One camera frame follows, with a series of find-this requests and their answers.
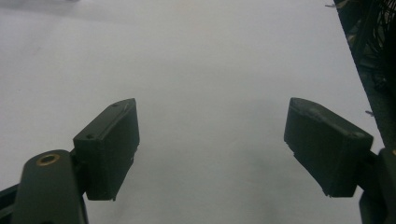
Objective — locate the dark equipment at table edge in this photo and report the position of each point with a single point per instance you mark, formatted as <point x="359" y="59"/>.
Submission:
<point x="378" y="62"/>

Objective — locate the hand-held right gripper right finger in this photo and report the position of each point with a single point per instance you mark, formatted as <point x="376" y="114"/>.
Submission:
<point x="327" y="146"/>

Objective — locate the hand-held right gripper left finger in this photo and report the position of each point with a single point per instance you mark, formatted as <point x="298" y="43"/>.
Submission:
<point x="107" y="149"/>

